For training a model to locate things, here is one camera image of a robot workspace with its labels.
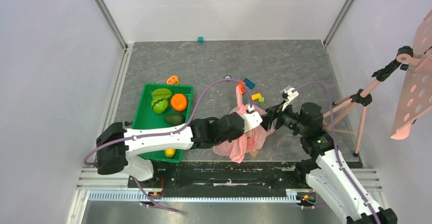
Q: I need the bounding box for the pink plastic bag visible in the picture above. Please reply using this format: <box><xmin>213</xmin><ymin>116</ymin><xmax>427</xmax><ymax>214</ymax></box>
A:
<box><xmin>212</xmin><ymin>86</ymin><xmax>275</xmax><ymax>163</ymax></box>

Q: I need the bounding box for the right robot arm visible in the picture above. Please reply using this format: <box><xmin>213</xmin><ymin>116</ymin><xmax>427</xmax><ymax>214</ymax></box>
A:
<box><xmin>261</xmin><ymin>102</ymin><xmax>398</xmax><ymax>223</ymax></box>

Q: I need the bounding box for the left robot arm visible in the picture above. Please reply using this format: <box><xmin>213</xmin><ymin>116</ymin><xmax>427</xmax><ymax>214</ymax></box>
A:
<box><xmin>96</xmin><ymin>111</ymin><xmax>262</xmax><ymax>187</ymax></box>

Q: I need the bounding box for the orange fake fruit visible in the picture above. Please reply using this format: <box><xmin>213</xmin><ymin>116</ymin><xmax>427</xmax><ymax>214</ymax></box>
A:
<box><xmin>170</xmin><ymin>94</ymin><xmax>188</xmax><ymax>111</ymax></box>

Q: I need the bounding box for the dark green fake avocado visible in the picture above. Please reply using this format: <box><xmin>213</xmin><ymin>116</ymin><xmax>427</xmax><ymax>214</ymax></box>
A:
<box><xmin>164</xmin><ymin>113</ymin><xmax>186</xmax><ymax>126</ymax></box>

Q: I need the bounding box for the yellow fake fruit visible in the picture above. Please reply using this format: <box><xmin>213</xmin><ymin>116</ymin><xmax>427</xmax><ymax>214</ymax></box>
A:
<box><xmin>164</xmin><ymin>149</ymin><xmax>176</xmax><ymax>158</ymax></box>

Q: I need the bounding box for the green fake round fruit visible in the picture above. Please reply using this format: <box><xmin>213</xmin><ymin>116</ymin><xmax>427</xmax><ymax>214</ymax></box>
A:
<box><xmin>151</xmin><ymin>98</ymin><xmax>169</xmax><ymax>114</ymax></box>

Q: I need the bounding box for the green fake starfruit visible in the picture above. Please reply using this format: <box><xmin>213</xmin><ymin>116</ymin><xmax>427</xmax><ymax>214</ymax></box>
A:
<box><xmin>151</xmin><ymin>88</ymin><xmax>173</xmax><ymax>99</ymax></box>

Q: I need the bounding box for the yellow toy block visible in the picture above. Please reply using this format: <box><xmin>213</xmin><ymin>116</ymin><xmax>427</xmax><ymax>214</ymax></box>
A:
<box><xmin>251</xmin><ymin>93</ymin><xmax>262</xmax><ymax>100</ymax></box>

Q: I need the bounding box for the small brown wooden block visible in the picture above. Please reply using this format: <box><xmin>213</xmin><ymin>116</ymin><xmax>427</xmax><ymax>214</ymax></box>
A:
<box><xmin>249</xmin><ymin>151</ymin><xmax>259</xmax><ymax>157</ymax></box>

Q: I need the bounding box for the orange curved toy block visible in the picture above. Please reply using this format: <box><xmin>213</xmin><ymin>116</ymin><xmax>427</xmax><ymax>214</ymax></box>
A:
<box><xmin>236</xmin><ymin>80</ymin><xmax>245</xmax><ymax>95</ymax></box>

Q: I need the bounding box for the blue lego brick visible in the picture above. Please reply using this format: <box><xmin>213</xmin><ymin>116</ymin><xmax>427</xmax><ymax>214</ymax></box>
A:
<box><xmin>243</xmin><ymin>78</ymin><xmax>256</xmax><ymax>89</ymax></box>

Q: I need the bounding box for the orange flower toy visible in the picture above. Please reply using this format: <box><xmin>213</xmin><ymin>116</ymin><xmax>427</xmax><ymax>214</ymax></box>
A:
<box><xmin>166</xmin><ymin>75</ymin><xmax>179</xmax><ymax>85</ymax></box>

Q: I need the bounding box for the green plastic tray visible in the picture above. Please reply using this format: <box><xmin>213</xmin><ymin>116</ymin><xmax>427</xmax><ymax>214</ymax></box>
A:
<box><xmin>131</xmin><ymin>83</ymin><xmax>194</xmax><ymax>163</ymax></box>

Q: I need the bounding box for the pink perforated board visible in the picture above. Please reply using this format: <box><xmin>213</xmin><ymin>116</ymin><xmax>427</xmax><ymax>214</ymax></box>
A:
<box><xmin>391</xmin><ymin>12</ymin><xmax>431</xmax><ymax>140</ymax></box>

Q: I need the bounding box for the pink tripod stand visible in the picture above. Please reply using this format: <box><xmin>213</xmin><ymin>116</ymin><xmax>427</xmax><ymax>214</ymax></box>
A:
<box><xmin>323</xmin><ymin>46</ymin><xmax>414</xmax><ymax>157</ymax></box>

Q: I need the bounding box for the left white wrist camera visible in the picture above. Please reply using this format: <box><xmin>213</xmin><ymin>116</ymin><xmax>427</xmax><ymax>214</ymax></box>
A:
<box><xmin>246</xmin><ymin>104</ymin><xmax>255</xmax><ymax>114</ymax></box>

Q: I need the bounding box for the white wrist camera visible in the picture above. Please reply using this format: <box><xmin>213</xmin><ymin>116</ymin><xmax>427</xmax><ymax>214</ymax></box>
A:
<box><xmin>246</xmin><ymin>104</ymin><xmax>255</xmax><ymax>114</ymax></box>
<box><xmin>280</xmin><ymin>86</ymin><xmax>299</xmax><ymax>111</ymax></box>

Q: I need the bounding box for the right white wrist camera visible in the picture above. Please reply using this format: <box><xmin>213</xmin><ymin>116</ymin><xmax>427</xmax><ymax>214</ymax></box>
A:
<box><xmin>280</xmin><ymin>86</ymin><xmax>299</xmax><ymax>111</ymax></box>

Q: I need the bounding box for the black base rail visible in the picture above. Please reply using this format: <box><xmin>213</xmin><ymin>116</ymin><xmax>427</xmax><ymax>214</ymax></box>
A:
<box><xmin>139</xmin><ymin>161</ymin><xmax>309</xmax><ymax>190</ymax></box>

